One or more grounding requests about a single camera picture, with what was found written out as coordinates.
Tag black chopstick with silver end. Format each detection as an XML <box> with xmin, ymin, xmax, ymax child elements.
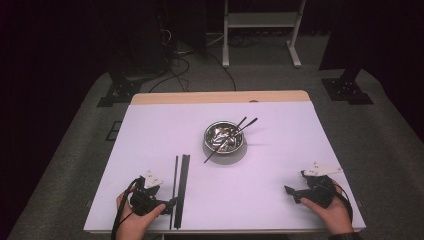
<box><xmin>203</xmin><ymin>116</ymin><xmax>248</xmax><ymax>164</ymax></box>
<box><xmin>215</xmin><ymin>117</ymin><xmax>259</xmax><ymax>150</ymax></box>

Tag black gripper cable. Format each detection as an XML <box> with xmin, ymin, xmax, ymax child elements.
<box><xmin>328</xmin><ymin>181</ymin><xmax>354</xmax><ymax>223</ymax></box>
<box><xmin>110</xmin><ymin>178</ymin><xmax>140</xmax><ymax>240</ymax></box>

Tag person's left hand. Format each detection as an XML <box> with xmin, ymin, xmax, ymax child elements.
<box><xmin>115</xmin><ymin>191</ymin><xmax>167</xmax><ymax>240</ymax></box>

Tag person's right hand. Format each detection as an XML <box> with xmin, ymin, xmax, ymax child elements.
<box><xmin>299</xmin><ymin>181</ymin><xmax>355</xmax><ymax>236</ymax></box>

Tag dark equipment box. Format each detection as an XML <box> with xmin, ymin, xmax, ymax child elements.
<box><xmin>108</xmin><ymin>0</ymin><xmax>169</xmax><ymax>76</ymax></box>

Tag black stand base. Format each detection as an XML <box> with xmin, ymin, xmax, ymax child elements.
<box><xmin>321</xmin><ymin>68</ymin><xmax>375</xmax><ymax>106</ymax></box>
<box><xmin>96</xmin><ymin>71</ymin><xmax>143</xmax><ymax>109</ymax></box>

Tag thin black chopstick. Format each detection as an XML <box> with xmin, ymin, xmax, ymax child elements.
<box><xmin>169</xmin><ymin>155</ymin><xmax>179</xmax><ymax>231</ymax></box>

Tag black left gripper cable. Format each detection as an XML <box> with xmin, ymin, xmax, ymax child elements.
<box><xmin>110</xmin><ymin>178</ymin><xmax>140</xmax><ymax>240</ymax></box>

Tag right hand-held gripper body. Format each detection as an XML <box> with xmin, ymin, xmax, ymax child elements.
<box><xmin>299</xmin><ymin>161</ymin><xmax>344</xmax><ymax>209</ymax></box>

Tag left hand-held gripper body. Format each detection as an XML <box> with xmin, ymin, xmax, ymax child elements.
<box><xmin>129</xmin><ymin>169</ymin><xmax>166</xmax><ymax>217</ymax></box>

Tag black floor cable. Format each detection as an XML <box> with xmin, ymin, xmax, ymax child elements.
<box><xmin>148</xmin><ymin>54</ymin><xmax>192</xmax><ymax>94</ymax></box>
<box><xmin>205</xmin><ymin>49</ymin><xmax>238</xmax><ymax>92</ymax></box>

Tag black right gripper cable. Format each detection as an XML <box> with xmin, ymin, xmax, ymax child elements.
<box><xmin>328</xmin><ymin>181</ymin><xmax>354</xmax><ymax>223</ymax></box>

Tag white metal frame stand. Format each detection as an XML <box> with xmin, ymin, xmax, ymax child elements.
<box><xmin>221</xmin><ymin>0</ymin><xmax>307</xmax><ymax>70</ymax></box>

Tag grey round coaster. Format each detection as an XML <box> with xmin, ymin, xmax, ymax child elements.
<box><xmin>202</xmin><ymin>133</ymin><xmax>249</xmax><ymax>166</ymax></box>

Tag shiny metal bowl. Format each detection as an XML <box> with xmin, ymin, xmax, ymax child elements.
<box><xmin>203</xmin><ymin>120</ymin><xmax>245</xmax><ymax>155</ymax></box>

